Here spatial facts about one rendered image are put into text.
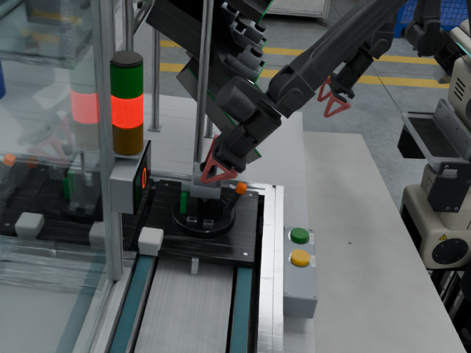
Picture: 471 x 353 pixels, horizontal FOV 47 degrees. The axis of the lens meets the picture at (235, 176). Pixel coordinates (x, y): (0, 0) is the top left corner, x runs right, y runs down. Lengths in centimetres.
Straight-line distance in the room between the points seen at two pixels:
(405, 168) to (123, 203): 265
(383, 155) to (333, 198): 196
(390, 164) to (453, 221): 180
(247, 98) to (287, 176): 59
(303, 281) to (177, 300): 25
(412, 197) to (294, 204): 42
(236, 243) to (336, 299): 26
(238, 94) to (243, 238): 33
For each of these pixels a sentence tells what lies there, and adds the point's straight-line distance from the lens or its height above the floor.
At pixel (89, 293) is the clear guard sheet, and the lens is 91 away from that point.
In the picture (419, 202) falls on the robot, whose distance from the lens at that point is 170.
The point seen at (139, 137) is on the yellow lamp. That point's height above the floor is 129.
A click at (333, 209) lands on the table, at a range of 147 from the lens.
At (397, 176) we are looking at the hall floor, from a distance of 329.
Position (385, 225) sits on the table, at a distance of 147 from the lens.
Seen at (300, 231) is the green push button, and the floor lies 97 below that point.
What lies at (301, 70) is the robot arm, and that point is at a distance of 101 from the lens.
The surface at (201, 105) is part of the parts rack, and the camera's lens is 127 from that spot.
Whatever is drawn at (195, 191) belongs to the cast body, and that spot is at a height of 106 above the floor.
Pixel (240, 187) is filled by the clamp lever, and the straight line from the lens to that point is 113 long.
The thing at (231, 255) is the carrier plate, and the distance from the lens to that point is 112.
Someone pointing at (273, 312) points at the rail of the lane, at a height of 96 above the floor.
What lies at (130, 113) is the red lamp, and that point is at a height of 134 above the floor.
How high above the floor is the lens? 175
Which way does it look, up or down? 36 degrees down
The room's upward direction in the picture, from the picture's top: 7 degrees clockwise
